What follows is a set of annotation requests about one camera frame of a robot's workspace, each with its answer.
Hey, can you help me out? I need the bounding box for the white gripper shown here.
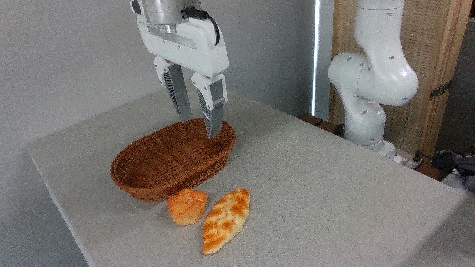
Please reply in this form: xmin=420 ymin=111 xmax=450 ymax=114
xmin=136 ymin=16 xmax=230 ymax=139

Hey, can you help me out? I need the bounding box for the long braided bread loaf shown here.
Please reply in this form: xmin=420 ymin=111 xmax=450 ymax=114
xmin=202 ymin=189 xmax=250 ymax=256

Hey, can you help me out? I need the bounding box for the brown wicker oval basket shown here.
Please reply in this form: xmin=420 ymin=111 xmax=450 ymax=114
xmin=110 ymin=118 xmax=236 ymax=203

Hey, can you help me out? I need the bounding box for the round orange bread bun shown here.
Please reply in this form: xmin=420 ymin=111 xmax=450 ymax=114
xmin=167 ymin=188 xmax=209 ymax=226

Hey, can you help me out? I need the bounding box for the beige tablecloth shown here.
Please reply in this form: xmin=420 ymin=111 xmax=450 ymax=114
xmin=26 ymin=78 xmax=475 ymax=267

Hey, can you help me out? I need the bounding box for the white power strip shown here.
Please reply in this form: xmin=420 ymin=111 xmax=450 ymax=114
xmin=393 ymin=150 xmax=424 ymax=170

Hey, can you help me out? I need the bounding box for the wooden rattan folding screen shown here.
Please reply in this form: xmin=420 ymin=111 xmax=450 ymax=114
xmin=330 ymin=0 xmax=474 ymax=160

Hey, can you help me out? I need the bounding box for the metal screen hinge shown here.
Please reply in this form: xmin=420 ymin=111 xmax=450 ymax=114
xmin=429 ymin=79 xmax=453 ymax=101

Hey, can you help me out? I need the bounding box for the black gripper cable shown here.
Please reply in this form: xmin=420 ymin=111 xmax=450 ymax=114
xmin=184 ymin=7 xmax=221 ymax=46

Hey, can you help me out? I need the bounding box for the dark bag with cables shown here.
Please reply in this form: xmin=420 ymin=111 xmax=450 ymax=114
xmin=414 ymin=148 xmax=475 ymax=193

